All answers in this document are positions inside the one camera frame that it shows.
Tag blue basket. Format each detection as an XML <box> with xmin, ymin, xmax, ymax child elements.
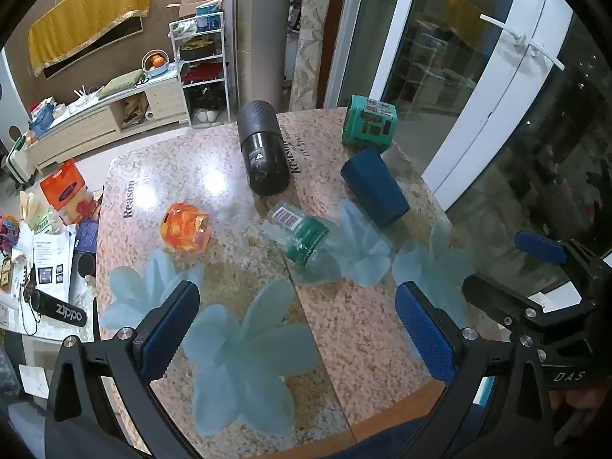
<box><xmin>28</xmin><ymin>104</ymin><xmax>54</xmax><ymax>138</ymax></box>

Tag white and green suitcase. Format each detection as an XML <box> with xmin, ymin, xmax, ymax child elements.
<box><xmin>3</xmin><ymin>136</ymin><xmax>37</xmax><ymax>190</ymax></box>

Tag teal printed box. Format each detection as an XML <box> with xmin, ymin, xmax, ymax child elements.
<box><xmin>341</xmin><ymin>94</ymin><xmax>399</xmax><ymax>153</ymax></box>

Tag yellow cloth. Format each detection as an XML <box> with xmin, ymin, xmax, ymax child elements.
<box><xmin>27</xmin><ymin>0</ymin><xmax>150</xmax><ymax>78</ymax></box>

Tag black television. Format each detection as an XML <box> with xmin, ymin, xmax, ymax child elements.
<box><xmin>42</xmin><ymin>16</ymin><xmax>145</xmax><ymax>80</ymax></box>

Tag patterned curtain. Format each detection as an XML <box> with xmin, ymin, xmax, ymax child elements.
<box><xmin>289</xmin><ymin>0</ymin><xmax>336</xmax><ymax>114</ymax></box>

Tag grey round pillar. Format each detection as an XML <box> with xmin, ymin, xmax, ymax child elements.
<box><xmin>236</xmin><ymin>0</ymin><xmax>295</xmax><ymax>121</ymax></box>

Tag light wooden cabinet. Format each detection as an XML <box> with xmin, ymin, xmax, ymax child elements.
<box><xmin>26</xmin><ymin>69</ymin><xmax>190</xmax><ymax>169</ymax></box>

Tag black cylindrical tumbler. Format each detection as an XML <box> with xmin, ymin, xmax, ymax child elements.
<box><xmin>237</xmin><ymin>100</ymin><xmax>293</xmax><ymax>196</ymax></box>

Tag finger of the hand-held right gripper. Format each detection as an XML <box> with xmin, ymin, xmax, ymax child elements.
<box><xmin>462</xmin><ymin>272</ymin><xmax>547</xmax><ymax>341</ymax></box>
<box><xmin>515</xmin><ymin>230</ymin><xmax>571</xmax><ymax>267</ymax></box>

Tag cardboard box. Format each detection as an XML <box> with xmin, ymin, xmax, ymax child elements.
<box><xmin>167</xmin><ymin>0</ymin><xmax>225</xmax><ymax>21</ymax></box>

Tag fruit bowl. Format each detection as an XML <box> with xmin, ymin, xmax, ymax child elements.
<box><xmin>142</xmin><ymin>50</ymin><xmax>172</xmax><ymax>78</ymax></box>

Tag orange bag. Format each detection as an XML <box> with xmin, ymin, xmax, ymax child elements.
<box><xmin>39</xmin><ymin>158</ymin><xmax>97</xmax><ymax>225</ymax></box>

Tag white printed paper sheet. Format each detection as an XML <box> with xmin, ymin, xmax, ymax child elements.
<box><xmin>31</xmin><ymin>226</ymin><xmax>76</xmax><ymax>303</ymax></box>

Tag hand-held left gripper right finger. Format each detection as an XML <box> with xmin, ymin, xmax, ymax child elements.
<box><xmin>396</xmin><ymin>282</ymin><xmax>556</xmax><ymax>459</ymax></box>

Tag black cylindrical case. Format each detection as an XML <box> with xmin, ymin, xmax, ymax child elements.
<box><xmin>28</xmin><ymin>288</ymin><xmax>88</xmax><ymax>329</ymax></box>

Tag orange crumpled wrapper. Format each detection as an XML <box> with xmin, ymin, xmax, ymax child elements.
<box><xmin>161</xmin><ymin>202</ymin><xmax>213</xmax><ymax>254</ymax></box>

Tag blue box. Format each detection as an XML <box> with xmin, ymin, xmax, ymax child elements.
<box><xmin>75</xmin><ymin>219</ymin><xmax>101</xmax><ymax>254</ymax></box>

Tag dark blue cup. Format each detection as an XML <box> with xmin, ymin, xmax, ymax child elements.
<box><xmin>340</xmin><ymin>148</ymin><xmax>411</xmax><ymax>228</ymax></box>

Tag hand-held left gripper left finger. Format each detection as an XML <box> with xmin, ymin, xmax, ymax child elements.
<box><xmin>45</xmin><ymin>280</ymin><xmax>202</xmax><ymax>459</ymax></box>

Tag white shelf rack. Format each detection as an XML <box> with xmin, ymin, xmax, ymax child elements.
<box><xmin>168</xmin><ymin>11</ymin><xmax>231</xmax><ymax>128</ymax></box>

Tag white window handle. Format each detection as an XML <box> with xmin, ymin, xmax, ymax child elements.
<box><xmin>479</xmin><ymin>13</ymin><xmax>566</xmax><ymax>72</ymax></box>

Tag green cushion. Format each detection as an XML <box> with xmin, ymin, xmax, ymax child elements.
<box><xmin>98</xmin><ymin>69</ymin><xmax>147</xmax><ymax>99</ymax></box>

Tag clear jar with green lid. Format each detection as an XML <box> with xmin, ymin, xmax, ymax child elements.
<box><xmin>259</xmin><ymin>200</ymin><xmax>343</xmax><ymax>284</ymax></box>

